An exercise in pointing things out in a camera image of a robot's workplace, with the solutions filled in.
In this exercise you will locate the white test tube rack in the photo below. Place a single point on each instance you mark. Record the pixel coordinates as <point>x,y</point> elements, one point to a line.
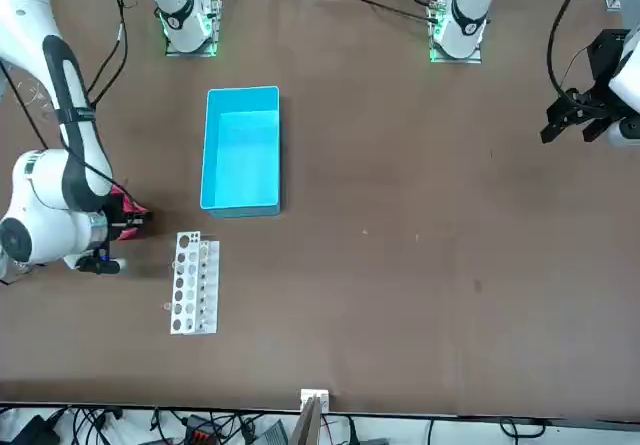
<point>187,285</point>

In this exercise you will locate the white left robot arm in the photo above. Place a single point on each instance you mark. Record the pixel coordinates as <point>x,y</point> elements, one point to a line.
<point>465,20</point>

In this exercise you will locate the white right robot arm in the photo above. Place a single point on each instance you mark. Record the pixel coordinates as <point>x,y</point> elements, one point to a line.
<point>40,190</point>

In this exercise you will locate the grey metal bar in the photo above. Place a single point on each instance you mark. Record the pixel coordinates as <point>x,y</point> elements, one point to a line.
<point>307,425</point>

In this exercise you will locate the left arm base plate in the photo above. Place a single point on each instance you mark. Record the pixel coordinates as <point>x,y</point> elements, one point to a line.
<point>455,59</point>

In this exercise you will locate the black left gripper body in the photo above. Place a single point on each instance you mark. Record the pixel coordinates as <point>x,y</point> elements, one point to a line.
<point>602,60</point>

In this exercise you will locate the white edge bracket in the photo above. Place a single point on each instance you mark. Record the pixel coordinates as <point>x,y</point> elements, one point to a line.
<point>325,400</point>

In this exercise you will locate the red and black connector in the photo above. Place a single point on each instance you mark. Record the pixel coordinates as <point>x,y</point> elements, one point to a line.
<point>200,427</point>

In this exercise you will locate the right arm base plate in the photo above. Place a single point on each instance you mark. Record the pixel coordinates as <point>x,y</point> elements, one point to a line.
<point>192,53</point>

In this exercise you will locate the clear glass beaker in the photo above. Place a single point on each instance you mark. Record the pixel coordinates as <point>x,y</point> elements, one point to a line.
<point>35,96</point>

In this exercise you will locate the blue plastic storage box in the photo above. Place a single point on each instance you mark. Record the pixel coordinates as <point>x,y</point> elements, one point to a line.
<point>240,165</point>

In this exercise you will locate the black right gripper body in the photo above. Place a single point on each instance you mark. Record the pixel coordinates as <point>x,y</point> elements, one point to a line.
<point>135,221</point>

